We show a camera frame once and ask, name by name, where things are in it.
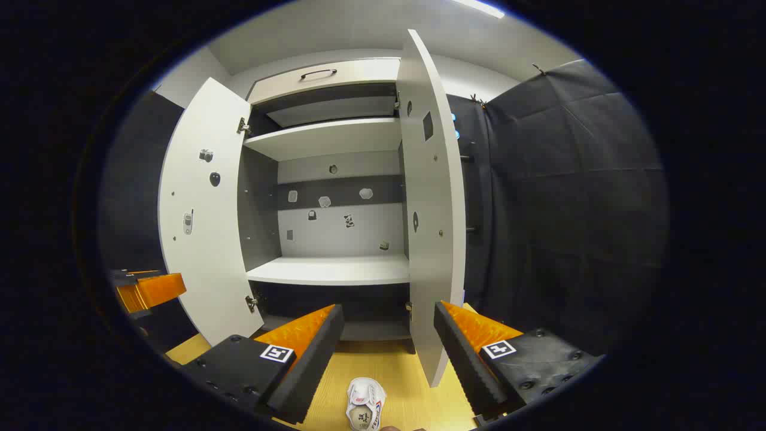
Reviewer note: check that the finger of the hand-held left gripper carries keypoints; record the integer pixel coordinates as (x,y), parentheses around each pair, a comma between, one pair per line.
(155,290)

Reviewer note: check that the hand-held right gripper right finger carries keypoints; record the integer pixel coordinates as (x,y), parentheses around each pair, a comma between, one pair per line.
(470,365)

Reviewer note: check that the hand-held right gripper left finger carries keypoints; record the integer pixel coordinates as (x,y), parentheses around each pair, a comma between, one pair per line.
(311,365)

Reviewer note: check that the white canvas shoe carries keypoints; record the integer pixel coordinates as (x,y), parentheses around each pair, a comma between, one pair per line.
(365,401)

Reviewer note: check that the grey shoe cabinet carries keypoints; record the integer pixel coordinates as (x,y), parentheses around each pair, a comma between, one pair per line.
(329,269)

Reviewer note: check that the metal door hinge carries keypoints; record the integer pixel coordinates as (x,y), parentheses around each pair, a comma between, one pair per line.
(251,303)
(242,126)

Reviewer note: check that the light grey cabinet drawer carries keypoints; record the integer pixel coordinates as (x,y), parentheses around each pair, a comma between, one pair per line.
(359,81)

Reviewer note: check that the black backdrop cloth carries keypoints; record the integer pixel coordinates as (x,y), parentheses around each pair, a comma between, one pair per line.
(134,197)
(568,209)

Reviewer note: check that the small cloth clip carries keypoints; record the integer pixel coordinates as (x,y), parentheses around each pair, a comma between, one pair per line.
(538,69)
(477,100)

